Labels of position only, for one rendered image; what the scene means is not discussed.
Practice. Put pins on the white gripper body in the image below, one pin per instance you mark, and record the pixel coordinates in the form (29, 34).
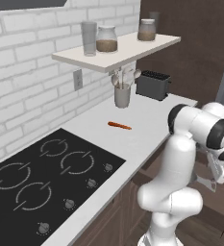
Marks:
(220, 169)

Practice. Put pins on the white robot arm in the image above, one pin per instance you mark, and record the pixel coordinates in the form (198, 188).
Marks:
(177, 160)

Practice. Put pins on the dark wood base cupboard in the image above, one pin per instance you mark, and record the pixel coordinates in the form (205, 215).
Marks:
(116, 221)

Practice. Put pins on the grey hob knob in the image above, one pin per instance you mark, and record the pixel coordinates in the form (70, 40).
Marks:
(108, 167)
(69, 203)
(91, 183)
(43, 228)

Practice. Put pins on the orange carrot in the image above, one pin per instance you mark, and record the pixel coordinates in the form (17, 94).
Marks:
(119, 125)

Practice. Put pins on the dark grey toaster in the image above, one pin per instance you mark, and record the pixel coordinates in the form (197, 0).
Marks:
(152, 85)

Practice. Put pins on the grey utensil pot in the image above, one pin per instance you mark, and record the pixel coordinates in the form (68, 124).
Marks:
(122, 96)

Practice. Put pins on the pale wooden spoon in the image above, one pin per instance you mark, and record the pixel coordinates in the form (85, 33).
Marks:
(115, 80)
(137, 74)

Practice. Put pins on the pale wooden spatula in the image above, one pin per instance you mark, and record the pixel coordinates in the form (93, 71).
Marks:
(128, 77)

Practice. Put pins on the black hob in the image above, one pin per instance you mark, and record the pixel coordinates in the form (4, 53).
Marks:
(52, 179)

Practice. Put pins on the small glass jar brown contents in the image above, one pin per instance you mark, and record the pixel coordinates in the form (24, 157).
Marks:
(146, 30)

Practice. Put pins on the wide glass jar brown contents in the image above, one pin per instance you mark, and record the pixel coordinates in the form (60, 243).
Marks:
(106, 40)

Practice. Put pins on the grey glass tumbler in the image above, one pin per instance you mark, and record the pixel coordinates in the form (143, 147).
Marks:
(89, 38)

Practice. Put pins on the dark grey extractor hood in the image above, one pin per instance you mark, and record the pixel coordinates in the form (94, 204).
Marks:
(23, 4)

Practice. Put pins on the white wall shelf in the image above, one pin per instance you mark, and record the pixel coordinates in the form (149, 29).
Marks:
(129, 53)

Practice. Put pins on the grey wall socket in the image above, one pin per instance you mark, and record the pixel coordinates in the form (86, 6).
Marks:
(78, 80)

